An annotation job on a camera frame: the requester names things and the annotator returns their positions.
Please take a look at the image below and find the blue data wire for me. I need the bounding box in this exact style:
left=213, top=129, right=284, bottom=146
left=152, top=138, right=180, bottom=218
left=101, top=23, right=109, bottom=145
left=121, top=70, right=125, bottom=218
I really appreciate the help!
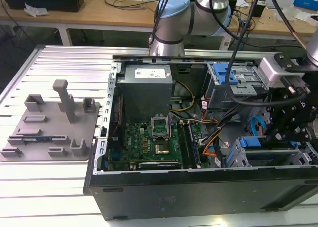
left=250, top=116, right=266, bottom=138

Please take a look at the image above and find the metal disk bay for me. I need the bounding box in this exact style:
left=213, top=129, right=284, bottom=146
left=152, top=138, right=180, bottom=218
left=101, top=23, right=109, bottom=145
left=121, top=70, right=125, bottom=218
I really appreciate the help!
left=225, top=136, right=318, bottom=168

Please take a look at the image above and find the grey metal drive cage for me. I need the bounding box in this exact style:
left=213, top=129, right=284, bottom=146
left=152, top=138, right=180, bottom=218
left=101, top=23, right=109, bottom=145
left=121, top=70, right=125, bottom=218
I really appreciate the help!
left=202, top=62, right=270, bottom=111

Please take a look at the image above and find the blue plastic drive latch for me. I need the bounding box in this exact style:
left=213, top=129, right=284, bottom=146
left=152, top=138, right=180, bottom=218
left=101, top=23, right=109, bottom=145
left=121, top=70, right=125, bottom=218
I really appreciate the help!
left=212, top=63, right=240, bottom=85

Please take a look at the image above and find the clear plastic package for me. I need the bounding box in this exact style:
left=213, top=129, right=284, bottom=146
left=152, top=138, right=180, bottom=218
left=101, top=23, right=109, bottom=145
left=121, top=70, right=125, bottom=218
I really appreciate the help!
left=274, top=5, right=299, bottom=23

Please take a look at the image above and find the dark RAM stick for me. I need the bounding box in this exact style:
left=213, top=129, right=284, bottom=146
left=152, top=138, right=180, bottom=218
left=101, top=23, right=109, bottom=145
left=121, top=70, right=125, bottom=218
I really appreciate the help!
left=186, top=121, right=201, bottom=167

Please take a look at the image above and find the small black box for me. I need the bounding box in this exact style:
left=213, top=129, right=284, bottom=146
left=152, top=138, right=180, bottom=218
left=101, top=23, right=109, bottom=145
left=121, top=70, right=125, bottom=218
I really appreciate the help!
left=250, top=2, right=266, bottom=17

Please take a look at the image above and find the flat grey device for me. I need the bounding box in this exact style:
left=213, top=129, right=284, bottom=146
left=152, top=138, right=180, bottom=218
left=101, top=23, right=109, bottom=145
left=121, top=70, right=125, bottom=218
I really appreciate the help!
left=264, top=0, right=296, bottom=9

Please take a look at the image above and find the blue cardboard box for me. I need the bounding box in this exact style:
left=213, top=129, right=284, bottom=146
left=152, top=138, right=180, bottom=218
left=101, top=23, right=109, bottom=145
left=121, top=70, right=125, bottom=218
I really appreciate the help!
left=293, top=0, right=318, bottom=8

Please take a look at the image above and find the black PC case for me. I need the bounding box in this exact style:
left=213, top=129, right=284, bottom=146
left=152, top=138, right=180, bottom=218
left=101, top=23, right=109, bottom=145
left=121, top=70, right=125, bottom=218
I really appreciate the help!
left=83, top=53, right=318, bottom=222

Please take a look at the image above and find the metal socket cover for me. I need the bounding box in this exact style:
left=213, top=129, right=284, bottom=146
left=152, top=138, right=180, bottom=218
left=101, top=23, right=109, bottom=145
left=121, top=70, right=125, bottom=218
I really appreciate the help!
left=151, top=115, right=172, bottom=139

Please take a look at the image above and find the CPU socket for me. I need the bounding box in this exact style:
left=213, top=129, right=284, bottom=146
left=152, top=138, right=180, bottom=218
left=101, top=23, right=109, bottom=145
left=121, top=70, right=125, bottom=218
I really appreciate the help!
left=153, top=142, right=171, bottom=155

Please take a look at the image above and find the black graphics card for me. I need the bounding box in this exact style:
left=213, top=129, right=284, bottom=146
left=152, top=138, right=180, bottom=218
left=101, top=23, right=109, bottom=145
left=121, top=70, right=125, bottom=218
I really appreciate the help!
left=130, top=161, right=182, bottom=170

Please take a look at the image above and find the grey power supply unit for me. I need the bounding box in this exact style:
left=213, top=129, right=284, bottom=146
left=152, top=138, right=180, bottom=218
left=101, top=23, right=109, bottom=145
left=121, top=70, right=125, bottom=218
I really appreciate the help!
left=116, top=64, right=173, bottom=118

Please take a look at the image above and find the green motherboard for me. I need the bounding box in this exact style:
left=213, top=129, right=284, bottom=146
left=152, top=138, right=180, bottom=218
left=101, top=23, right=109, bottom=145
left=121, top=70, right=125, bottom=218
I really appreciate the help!
left=108, top=97, right=212, bottom=170

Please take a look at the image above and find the wooden desk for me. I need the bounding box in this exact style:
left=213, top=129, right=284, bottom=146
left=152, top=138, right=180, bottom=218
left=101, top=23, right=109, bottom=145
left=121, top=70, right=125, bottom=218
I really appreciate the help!
left=0, top=0, right=318, bottom=51

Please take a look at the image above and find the grey parts rack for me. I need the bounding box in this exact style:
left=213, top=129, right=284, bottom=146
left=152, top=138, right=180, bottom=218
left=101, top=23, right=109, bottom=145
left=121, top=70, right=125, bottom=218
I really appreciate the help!
left=0, top=79, right=102, bottom=163

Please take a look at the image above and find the blue-green RAM stick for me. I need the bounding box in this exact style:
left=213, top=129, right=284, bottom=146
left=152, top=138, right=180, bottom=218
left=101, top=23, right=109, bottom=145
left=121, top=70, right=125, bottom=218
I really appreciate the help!
left=22, top=137, right=53, bottom=142

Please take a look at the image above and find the crumpled white plastic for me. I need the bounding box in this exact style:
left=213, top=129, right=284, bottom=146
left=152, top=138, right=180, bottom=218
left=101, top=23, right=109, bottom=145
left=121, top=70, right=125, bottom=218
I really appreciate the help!
left=24, top=2, right=49, bottom=17

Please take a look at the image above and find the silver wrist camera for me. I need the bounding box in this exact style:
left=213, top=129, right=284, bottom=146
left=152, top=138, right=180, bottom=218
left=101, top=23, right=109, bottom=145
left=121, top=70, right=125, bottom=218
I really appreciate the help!
left=258, top=57, right=286, bottom=88

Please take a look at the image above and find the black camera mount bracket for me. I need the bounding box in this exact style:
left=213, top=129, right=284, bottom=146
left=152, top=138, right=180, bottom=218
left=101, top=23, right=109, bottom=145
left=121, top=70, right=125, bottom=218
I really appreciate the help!
left=273, top=53, right=308, bottom=73

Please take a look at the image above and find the long black camera cable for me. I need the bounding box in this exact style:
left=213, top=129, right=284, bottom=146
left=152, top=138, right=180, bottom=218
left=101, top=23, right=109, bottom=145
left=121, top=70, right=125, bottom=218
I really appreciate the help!
left=227, top=0, right=311, bottom=106

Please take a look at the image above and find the orange wire bundle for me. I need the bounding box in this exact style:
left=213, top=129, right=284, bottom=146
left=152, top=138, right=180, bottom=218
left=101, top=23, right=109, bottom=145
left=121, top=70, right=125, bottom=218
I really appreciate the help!
left=198, top=127, right=222, bottom=160

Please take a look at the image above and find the yellow wire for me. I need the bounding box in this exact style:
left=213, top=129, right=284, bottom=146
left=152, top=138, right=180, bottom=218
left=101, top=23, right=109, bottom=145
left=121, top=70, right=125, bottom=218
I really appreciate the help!
left=171, top=80, right=196, bottom=113

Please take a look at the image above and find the black cable with copper end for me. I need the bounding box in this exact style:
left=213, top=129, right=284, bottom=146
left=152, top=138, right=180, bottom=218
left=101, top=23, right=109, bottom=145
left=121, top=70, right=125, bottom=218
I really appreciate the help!
left=268, top=0, right=310, bottom=50

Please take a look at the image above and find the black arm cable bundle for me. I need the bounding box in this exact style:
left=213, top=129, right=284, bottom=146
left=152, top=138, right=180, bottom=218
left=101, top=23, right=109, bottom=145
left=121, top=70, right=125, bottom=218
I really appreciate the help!
left=149, top=0, right=174, bottom=48

